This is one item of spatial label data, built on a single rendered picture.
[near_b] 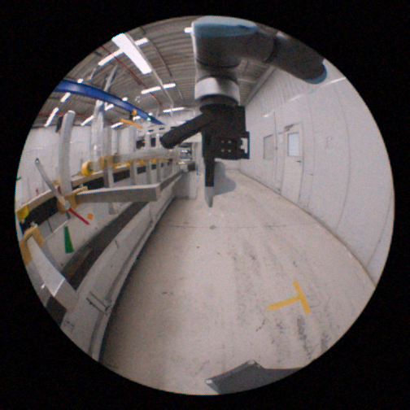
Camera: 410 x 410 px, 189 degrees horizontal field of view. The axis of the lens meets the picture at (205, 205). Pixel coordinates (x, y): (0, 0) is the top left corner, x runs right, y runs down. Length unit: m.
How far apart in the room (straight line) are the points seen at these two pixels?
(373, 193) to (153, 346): 2.69
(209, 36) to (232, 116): 0.17
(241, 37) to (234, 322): 1.12
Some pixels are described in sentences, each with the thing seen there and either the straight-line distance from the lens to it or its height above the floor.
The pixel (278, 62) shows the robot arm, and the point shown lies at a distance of 0.25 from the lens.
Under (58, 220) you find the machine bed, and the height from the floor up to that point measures 0.77.
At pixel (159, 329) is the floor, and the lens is 0.97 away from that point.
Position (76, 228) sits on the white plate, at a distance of 0.46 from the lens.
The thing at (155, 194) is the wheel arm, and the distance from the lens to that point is 0.26.
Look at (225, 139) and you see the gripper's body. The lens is 0.23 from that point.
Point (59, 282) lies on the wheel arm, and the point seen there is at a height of 0.84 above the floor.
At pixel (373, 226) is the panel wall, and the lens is 2.21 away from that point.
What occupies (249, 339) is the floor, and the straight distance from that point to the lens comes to 0.95.
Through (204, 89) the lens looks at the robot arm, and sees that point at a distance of 0.25.
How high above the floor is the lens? 0.91
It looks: 21 degrees down
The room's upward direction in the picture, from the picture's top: straight up
